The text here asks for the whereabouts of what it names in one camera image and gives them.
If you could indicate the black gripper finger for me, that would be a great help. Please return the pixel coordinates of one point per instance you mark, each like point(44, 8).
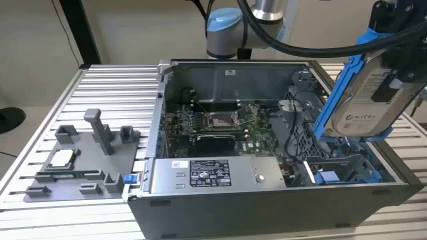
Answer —
point(383, 92)

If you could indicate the hard disk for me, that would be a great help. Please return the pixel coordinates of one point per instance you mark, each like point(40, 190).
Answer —
point(360, 102)

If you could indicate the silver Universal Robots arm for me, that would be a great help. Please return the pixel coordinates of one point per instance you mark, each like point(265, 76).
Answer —
point(229, 37)

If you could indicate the black RAM slot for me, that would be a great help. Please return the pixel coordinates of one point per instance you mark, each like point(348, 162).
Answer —
point(216, 107)
point(216, 102)

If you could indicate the perforated metal drive cage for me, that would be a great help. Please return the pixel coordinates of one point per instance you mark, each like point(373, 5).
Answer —
point(300, 140)

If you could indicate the green motherboard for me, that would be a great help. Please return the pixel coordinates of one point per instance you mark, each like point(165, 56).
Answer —
point(249, 117)

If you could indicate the CPU socket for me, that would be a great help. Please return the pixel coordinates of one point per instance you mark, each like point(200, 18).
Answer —
point(220, 121)

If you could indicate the green installed RAM stick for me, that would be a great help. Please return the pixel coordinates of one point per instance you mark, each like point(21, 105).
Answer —
point(220, 130)

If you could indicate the dark grey PC case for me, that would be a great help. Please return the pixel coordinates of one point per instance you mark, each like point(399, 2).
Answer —
point(233, 212)

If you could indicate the silver power supply unit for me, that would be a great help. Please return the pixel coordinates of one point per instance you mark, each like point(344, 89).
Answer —
point(166, 180)

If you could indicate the blue case latch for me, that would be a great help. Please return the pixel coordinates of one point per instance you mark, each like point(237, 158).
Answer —
point(129, 179)

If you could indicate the grey parts rack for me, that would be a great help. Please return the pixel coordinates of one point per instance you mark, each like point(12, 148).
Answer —
point(82, 160)

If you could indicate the silver CPU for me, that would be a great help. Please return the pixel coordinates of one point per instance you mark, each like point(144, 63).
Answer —
point(61, 158)

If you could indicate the black round floor object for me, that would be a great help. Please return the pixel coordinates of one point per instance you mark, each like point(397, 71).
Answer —
point(9, 120)

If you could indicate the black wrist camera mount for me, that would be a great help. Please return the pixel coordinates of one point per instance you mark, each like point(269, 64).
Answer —
point(393, 15)

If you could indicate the black upright frame post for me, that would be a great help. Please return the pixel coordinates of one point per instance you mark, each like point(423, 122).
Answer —
point(80, 32)

